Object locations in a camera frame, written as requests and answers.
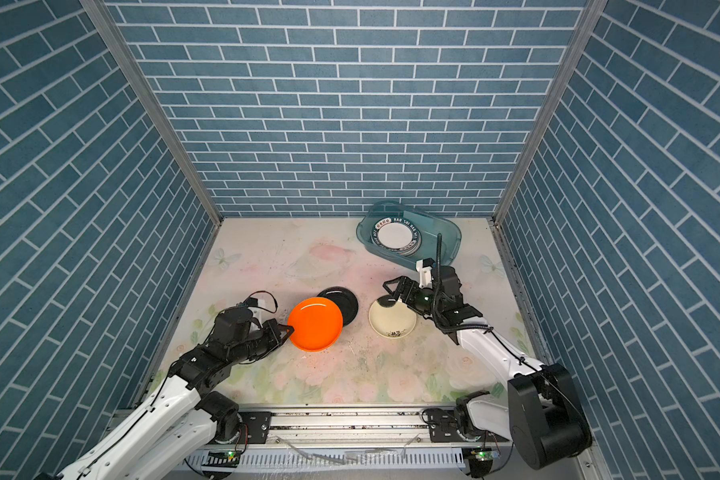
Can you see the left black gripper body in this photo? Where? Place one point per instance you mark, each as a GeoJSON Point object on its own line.
{"type": "Point", "coordinates": [258, 343]}

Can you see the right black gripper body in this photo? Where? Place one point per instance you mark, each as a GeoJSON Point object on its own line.
{"type": "Point", "coordinates": [420, 300]}

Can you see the orange round plate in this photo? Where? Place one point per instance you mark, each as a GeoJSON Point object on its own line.
{"type": "Point", "coordinates": [317, 324]}

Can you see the black round plate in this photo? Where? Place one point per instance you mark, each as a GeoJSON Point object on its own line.
{"type": "Point", "coordinates": [346, 301]}

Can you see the green rim HAO SHI plate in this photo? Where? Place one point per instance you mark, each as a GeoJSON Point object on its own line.
{"type": "Point", "coordinates": [397, 235]}

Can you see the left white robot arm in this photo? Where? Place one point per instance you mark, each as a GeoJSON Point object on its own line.
{"type": "Point", "coordinates": [186, 411]}

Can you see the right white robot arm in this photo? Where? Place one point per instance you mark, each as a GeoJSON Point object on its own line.
{"type": "Point", "coordinates": [542, 416]}

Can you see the translucent teal plastic bin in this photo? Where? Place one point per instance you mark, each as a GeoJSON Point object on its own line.
{"type": "Point", "coordinates": [429, 225]}

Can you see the cream plate black flower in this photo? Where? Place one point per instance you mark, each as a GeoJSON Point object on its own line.
{"type": "Point", "coordinates": [391, 318]}

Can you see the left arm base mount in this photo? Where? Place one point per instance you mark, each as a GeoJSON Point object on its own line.
{"type": "Point", "coordinates": [244, 427]}

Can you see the aluminium front rail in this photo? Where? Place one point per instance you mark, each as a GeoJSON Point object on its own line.
{"type": "Point", "coordinates": [383, 427]}

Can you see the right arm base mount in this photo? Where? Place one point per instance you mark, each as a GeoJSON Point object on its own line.
{"type": "Point", "coordinates": [448, 426]}

